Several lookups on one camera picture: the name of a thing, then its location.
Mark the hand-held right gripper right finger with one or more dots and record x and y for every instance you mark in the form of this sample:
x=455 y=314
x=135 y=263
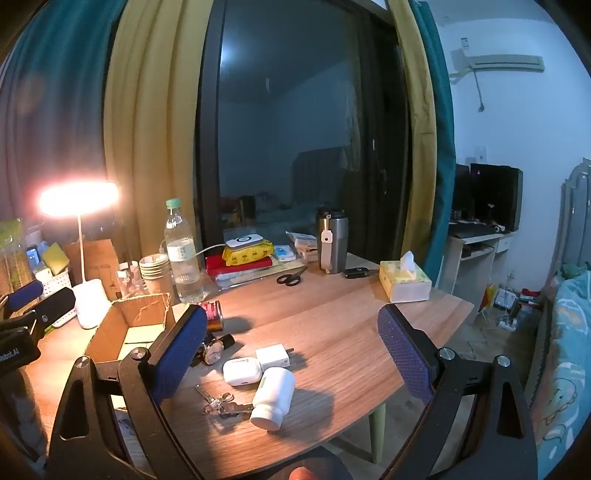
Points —
x=406 y=357

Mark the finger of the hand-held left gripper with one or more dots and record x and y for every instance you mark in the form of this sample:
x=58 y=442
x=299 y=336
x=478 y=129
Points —
x=57 y=304
x=25 y=295

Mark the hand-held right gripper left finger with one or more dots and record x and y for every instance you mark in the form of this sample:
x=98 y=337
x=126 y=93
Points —
x=180 y=355

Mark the metal wristwatch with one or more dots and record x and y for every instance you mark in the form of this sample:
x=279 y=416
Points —
x=213 y=353

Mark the red and gold can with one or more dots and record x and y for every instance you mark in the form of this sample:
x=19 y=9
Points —
x=213 y=316

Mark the brown cardboard box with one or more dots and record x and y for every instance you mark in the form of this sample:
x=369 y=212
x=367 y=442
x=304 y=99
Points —
x=111 y=332

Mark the white earbuds case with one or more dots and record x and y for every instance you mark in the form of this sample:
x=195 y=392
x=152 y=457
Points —
x=240 y=371

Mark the bunch of metal keys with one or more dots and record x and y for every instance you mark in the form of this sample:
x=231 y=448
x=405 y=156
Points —
x=221 y=407

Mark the white charger plug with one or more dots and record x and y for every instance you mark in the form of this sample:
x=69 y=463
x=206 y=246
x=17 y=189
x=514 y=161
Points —
x=272 y=355

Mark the white pill bottle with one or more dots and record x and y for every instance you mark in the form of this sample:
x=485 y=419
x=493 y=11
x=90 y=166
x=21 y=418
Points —
x=274 y=392

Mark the white desk lamp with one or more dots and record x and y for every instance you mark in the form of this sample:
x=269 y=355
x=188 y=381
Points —
x=92 y=304

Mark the blue and white small box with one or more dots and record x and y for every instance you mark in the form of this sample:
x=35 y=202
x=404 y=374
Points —
x=32 y=256

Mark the yellow-green sponge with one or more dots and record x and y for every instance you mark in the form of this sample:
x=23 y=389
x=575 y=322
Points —
x=56 y=258

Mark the green packaged bundle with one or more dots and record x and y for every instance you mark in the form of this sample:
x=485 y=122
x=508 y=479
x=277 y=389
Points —
x=11 y=249

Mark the brown cardboard carton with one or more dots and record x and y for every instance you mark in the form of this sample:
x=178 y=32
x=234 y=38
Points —
x=97 y=263

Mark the yellow tissue pack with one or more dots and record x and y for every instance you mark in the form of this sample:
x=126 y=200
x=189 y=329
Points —
x=406 y=286

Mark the green table leg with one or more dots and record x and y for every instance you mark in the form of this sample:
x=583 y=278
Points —
x=377 y=434

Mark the stack of paper cups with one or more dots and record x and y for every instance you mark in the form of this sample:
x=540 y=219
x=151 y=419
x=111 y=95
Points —
x=154 y=272

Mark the red book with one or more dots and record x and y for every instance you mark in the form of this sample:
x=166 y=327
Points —
x=217 y=266

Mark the clear plastic water bottle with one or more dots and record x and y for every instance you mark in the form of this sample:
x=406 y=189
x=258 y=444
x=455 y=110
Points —
x=184 y=258

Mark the black car key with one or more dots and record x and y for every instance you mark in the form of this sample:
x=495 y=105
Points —
x=355 y=273

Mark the white power strip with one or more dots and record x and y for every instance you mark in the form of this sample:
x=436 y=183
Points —
x=508 y=324

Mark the white computer desk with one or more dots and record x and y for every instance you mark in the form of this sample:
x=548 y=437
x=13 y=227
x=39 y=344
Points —
x=455 y=258

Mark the steel travel tumbler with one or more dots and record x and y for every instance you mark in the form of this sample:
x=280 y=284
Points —
x=337 y=249

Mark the white power bank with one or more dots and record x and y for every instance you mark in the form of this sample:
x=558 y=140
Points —
x=244 y=241

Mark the black scissors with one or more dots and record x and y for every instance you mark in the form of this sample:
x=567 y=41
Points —
x=288 y=279

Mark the pale yellow paper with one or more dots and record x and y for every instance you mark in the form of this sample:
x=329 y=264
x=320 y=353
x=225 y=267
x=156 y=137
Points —
x=288 y=264

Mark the black keyboard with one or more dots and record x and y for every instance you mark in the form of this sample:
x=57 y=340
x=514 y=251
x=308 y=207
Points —
x=471 y=230

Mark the blue and white packet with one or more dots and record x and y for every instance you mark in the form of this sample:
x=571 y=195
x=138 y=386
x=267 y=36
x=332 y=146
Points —
x=284 y=253

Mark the white medicine boxes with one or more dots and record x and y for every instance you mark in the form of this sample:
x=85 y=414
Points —
x=302 y=244

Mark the teal printed blanket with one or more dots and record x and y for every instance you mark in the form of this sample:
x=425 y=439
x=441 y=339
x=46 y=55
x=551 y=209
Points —
x=565 y=369

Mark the black computer tower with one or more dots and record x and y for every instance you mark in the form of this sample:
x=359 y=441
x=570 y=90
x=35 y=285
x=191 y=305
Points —
x=461 y=194

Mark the teal curtain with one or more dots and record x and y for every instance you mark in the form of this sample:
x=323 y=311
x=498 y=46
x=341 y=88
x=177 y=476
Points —
x=55 y=115
x=443 y=161

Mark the black computer monitor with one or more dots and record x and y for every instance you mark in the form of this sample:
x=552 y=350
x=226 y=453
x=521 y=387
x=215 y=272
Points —
x=496 y=196

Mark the grey padded headboard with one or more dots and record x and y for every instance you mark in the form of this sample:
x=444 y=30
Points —
x=575 y=207

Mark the dark glass sliding door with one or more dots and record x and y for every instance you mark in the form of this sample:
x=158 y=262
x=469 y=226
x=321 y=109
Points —
x=300 y=115

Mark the white air conditioner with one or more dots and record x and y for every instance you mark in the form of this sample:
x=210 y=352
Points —
x=503 y=62

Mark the white wall socket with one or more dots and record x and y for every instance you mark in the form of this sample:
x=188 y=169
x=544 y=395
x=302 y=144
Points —
x=480 y=154

